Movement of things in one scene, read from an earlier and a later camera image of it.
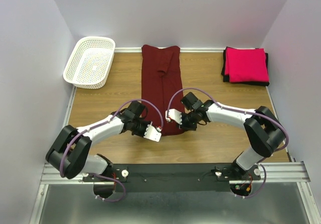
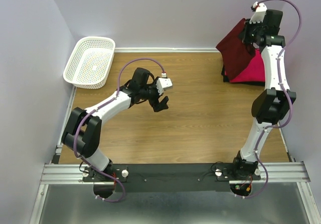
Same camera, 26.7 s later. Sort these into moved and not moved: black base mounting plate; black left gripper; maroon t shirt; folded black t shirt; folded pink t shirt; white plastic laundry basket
Moved: black left gripper; maroon t shirt
Not moved: folded pink t shirt; folded black t shirt; black base mounting plate; white plastic laundry basket
